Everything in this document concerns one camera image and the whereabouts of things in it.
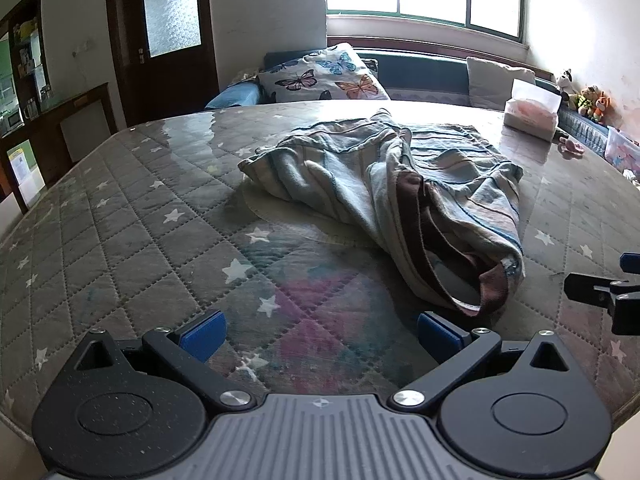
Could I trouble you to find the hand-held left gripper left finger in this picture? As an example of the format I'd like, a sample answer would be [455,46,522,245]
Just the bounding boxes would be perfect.
[70,310,256,413]

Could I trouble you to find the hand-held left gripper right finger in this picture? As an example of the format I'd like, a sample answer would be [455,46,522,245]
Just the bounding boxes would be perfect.
[389,311,573,413]

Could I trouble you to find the striped blue beige towel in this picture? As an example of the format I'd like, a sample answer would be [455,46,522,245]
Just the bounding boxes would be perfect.
[239,109,525,317]

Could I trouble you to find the clear plastic storage box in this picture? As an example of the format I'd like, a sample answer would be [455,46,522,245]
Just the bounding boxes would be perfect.
[605,127,640,171]

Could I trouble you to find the small pink toy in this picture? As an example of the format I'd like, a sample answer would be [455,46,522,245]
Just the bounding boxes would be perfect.
[559,136,586,159]

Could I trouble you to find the grey quilted star table cover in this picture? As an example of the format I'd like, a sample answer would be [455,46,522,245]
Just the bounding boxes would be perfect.
[0,100,640,441]

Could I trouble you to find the blue patterned seat cushion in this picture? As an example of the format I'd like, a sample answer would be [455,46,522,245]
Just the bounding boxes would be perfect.
[557,107,611,153]

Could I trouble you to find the orange plush toy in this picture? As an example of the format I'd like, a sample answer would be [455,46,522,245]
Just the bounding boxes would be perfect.
[594,91,618,123]

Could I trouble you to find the white tissue box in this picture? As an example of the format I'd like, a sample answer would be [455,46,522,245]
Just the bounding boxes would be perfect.
[502,78,563,142]

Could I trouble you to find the white pillow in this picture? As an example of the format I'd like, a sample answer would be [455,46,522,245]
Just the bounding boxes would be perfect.
[466,56,537,111]

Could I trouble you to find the dark wooden sideboard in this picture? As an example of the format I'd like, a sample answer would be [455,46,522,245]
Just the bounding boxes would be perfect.
[0,82,118,216]

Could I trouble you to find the green sign with white paper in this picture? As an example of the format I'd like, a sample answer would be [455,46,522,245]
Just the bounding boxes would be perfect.
[7,141,32,201]

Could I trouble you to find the dark blue sofa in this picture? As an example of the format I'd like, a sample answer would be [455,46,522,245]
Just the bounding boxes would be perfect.
[264,47,551,102]

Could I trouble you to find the butterfly print pillow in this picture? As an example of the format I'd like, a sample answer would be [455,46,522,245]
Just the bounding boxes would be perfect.
[257,44,391,106]

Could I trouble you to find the wooden door with frosted glass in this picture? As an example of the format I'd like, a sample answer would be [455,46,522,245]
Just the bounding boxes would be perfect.
[105,0,221,128]

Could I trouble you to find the dark wooden shelf cabinet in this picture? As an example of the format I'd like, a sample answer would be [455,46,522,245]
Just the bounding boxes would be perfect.
[0,0,51,136]

